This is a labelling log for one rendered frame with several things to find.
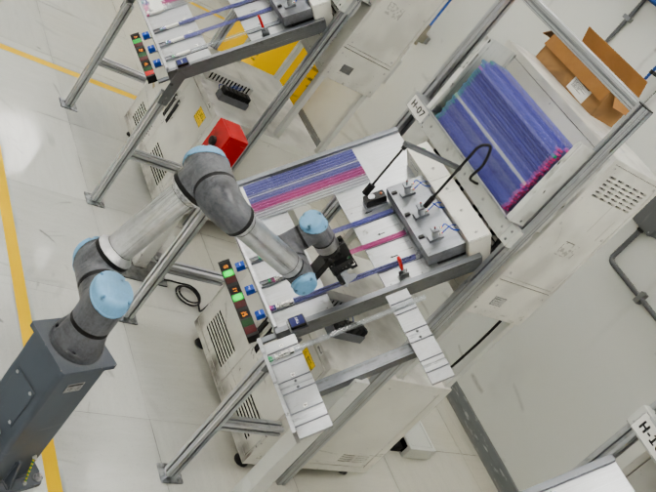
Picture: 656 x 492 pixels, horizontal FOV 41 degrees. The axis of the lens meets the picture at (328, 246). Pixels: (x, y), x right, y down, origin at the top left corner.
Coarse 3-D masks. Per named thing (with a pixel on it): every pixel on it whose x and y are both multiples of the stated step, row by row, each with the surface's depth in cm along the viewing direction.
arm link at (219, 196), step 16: (224, 176) 220; (208, 192) 218; (224, 192) 218; (240, 192) 222; (208, 208) 219; (224, 208) 218; (240, 208) 220; (224, 224) 220; (240, 224) 221; (256, 224) 226; (240, 240) 229; (256, 240) 228; (272, 240) 232; (272, 256) 234; (288, 256) 238; (304, 256) 250; (288, 272) 241; (304, 272) 244; (304, 288) 245
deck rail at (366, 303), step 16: (480, 256) 280; (432, 272) 278; (448, 272) 280; (464, 272) 283; (384, 288) 276; (400, 288) 276; (416, 288) 279; (352, 304) 273; (368, 304) 276; (384, 304) 279; (320, 320) 273; (336, 320) 276
